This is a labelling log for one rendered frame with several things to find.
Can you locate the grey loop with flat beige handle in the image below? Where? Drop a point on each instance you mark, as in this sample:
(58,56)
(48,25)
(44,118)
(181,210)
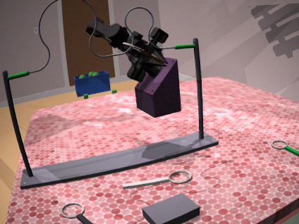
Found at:
(157,181)

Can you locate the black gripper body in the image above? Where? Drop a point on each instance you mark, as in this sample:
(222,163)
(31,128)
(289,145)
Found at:
(136,73)

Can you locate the orange handle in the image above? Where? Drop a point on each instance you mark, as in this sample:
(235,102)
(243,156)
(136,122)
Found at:
(142,52)

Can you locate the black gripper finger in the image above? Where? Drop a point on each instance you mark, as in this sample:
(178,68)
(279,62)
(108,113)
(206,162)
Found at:
(157,52)
(149,62)

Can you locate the black handle with grey ring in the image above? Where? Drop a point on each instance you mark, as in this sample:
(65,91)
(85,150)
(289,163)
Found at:
(80,216)

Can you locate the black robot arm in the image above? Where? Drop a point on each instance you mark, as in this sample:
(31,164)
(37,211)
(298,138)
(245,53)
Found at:
(116,35)

